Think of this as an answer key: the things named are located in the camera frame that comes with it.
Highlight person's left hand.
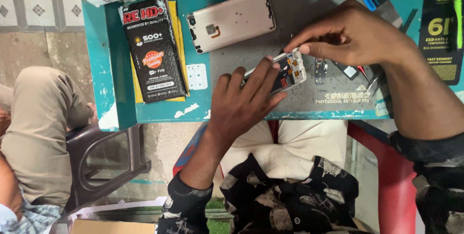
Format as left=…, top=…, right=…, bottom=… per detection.
left=207, top=56, right=288, bottom=144

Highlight person's right hand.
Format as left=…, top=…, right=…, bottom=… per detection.
left=284, top=0, right=418, bottom=68

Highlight white smartphone frame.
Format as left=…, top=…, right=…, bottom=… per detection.
left=241, top=48, right=307, bottom=95

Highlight small black phone part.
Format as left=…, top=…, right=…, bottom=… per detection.
left=333, top=61, right=360, bottom=81

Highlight metal tweezers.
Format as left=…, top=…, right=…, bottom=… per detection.
left=365, top=72, right=385, bottom=94

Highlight small white sticker sheet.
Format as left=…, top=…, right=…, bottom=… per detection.
left=186, top=63, right=209, bottom=91

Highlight small black circuit board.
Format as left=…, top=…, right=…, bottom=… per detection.
left=314, top=58, right=329, bottom=85

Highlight grey anti-slip work mat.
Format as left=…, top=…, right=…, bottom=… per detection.
left=209, top=0, right=404, bottom=114

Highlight black tempered glass packet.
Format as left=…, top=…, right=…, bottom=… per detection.
left=418, top=0, right=464, bottom=86

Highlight beige trousers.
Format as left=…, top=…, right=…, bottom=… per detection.
left=219, top=120, right=349, bottom=191

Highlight gold phone back cover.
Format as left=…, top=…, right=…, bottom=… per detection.
left=186, top=0, right=277, bottom=54

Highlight black display packaging pouch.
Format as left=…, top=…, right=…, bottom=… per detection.
left=118, top=0, right=189, bottom=104

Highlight green plastic tool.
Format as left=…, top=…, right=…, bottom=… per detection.
left=447, top=0, right=464, bottom=50

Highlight black patterned shirt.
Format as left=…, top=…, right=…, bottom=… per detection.
left=157, top=121, right=464, bottom=234

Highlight dark plastic chair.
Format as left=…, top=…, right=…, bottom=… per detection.
left=65, top=123, right=152, bottom=216

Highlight white paper sheets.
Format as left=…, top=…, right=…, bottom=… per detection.
left=43, top=196, right=168, bottom=234

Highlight red plastic chair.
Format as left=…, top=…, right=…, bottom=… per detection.
left=173, top=120, right=418, bottom=234

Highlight brown cardboard carton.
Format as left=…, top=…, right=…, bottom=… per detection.
left=70, top=219, right=157, bottom=234

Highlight red-handled small tool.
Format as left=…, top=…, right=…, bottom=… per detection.
left=357, top=65, right=372, bottom=84

